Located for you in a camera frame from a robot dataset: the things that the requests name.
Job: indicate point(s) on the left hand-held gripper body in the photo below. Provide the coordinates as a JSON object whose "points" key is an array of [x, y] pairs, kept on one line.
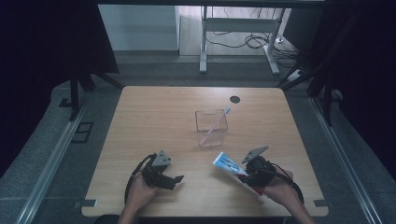
{"points": [[157, 171]]}

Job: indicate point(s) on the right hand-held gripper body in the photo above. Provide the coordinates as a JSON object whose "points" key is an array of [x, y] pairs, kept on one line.
{"points": [[260, 172]]}

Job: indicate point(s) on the blue and white toothpaste tube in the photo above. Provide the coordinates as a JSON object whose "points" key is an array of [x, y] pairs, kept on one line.
{"points": [[229, 166]]}

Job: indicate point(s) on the pink toothbrush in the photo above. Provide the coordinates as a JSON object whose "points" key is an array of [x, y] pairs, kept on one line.
{"points": [[215, 126]]}

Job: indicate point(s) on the clear plastic cup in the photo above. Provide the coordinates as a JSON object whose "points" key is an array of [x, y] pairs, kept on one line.
{"points": [[211, 127]]}

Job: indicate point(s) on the person's left hand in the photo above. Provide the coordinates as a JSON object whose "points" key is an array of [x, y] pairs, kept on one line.
{"points": [[141, 193]]}

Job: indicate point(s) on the person's right hand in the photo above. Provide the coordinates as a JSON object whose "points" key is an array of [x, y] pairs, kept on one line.
{"points": [[281, 189]]}

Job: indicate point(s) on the black round table grommet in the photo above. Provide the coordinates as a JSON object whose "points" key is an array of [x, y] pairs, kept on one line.
{"points": [[234, 99]]}

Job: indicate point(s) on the black metal stand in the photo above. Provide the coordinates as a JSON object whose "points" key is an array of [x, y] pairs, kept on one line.
{"points": [[327, 102], [74, 93]]}

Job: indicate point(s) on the white power strip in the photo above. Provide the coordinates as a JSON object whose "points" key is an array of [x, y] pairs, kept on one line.
{"points": [[295, 75]]}

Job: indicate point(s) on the black curtain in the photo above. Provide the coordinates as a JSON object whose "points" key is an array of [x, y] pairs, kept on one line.
{"points": [[364, 62], [37, 62]]}

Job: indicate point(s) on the grey table bracket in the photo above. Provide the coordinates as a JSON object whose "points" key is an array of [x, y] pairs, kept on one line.
{"points": [[85, 203], [320, 203]]}

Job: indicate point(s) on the aluminium rail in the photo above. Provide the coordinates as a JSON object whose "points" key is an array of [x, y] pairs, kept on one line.
{"points": [[345, 161], [49, 168]]}

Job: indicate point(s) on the white metal desk frame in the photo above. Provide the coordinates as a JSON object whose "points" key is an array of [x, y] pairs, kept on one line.
{"points": [[239, 24]]}

